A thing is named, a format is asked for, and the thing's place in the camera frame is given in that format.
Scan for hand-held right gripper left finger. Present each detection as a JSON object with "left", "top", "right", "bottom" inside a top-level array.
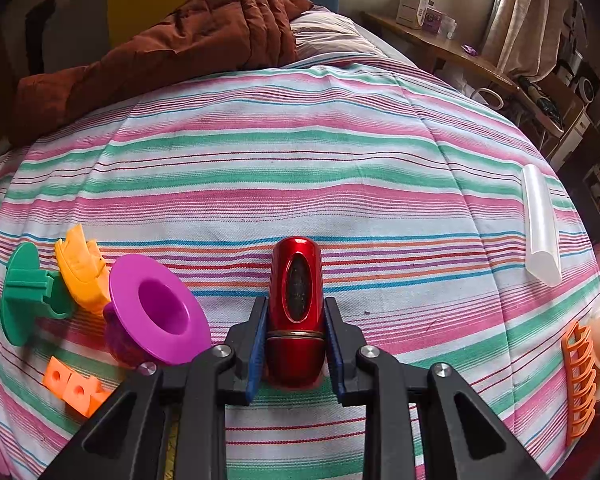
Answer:
[{"left": 40, "top": 296, "right": 271, "bottom": 480}]

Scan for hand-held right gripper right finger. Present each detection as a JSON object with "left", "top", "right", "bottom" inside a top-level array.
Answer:
[{"left": 324, "top": 297, "right": 551, "bottom": 480}]

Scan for red metallic cylinder case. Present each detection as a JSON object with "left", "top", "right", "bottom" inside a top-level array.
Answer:
[{"left": 264, "top": 236, "right": 327, "bottom": 388}]

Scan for purple plastic funnel toy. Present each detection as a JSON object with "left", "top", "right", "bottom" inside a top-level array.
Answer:
[{"left": 102, "top": 254, "right": 212, "bottom": 367}]

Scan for orange linked cube blocks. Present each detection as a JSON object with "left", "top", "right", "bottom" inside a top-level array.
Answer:
[{"left": 42, "top": 356, "right": 112, "bottom": 418}]

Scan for green plastic funnel cup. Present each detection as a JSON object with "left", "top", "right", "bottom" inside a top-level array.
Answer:
[{"left": 0, "top": 241, "right": 77, "bottom": 347}]

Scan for striped bedsheet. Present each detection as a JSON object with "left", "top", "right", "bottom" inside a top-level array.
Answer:
[{"left": 0, "top": 54, "right": 600, "bottom": 480}]

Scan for yellow plastic hair clip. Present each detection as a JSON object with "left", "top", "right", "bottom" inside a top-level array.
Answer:
[{"left": 54, "top": 223, "right": 112, "bottom": 317}]

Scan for translucent white plastic tube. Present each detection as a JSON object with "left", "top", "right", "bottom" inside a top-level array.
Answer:
[{"left": 521, "top": 163, "right": 564, "bottom": 287}]

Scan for orange plastic comb rack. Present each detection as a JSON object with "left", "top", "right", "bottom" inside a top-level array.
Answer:
[{"left": 560, "top": 320, "right": 597, "bottom": 444}]

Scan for white mug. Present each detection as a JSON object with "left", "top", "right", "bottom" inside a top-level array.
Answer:
[{"left": 472, "top": 86, "right": 507, "bottom": 112}]

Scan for brown quilted blanket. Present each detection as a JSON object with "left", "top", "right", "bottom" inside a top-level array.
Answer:
[{"left": 11, "top": 0, "right": 314, "bottom": 147}]

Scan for white pillow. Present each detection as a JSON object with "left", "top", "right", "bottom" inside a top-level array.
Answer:
[{"left": 289, "top": 9, "right": 407, "bottom": 69}]

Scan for wooden window shelf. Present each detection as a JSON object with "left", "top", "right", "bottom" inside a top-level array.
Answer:
[{"left": 361, "top": 11, "right": 520, "bottom": 95}]

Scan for small purple box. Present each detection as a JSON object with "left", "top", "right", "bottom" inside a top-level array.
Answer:
[{"left": 420, "top": 8, "right": 444, "bottom": 36}]

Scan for white carton box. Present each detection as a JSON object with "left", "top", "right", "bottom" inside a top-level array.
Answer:
[{"left": 396, "top": 0, "right": 432, "bottom": 29}]

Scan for grey yellow blue headboard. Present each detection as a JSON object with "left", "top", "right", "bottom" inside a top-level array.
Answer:
[{"left": 0, "top": 0, "right": 342, "bottom": 63}]

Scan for beige curtain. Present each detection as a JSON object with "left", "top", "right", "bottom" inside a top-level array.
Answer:
[{"left": 481, "top": 0, "right": 572, "bottom": 82}]

